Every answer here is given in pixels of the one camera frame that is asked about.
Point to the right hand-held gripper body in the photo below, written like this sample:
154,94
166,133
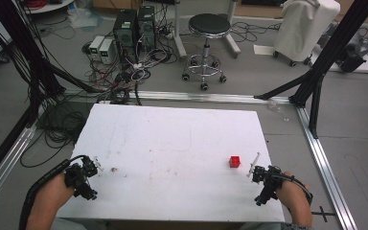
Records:
267,184

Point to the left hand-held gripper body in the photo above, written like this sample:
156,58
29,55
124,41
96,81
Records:
79,180

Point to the person's left hand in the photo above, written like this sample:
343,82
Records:
51,194

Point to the red cube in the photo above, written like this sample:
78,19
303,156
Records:
234,161

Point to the clear plastic scrap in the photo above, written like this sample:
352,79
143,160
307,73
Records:
274,106

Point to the white power strip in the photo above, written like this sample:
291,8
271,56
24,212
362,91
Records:
138,65

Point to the white paper sheet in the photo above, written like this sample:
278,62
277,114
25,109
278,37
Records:
263,49

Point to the white power supply box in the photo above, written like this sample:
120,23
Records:
96,46
107,51

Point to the large black computer tower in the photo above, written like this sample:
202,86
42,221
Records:
125,30

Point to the white covered cart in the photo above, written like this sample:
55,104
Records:
303,28

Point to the black round stool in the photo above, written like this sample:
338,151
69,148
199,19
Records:
209,25

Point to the clear plastic bag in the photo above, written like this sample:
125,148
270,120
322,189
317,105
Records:
83,17

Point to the slim black computer tower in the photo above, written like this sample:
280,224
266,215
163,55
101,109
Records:
146,25

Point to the grey machine on floor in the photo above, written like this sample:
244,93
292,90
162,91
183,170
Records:
354,52

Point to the white round table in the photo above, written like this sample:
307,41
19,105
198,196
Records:
51,6

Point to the long aluminium floor rail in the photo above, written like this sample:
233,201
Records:
204,96

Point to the black frame post with braces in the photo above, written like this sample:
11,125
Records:
332,51

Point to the white desk leg frame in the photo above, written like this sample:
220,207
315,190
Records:
180,38

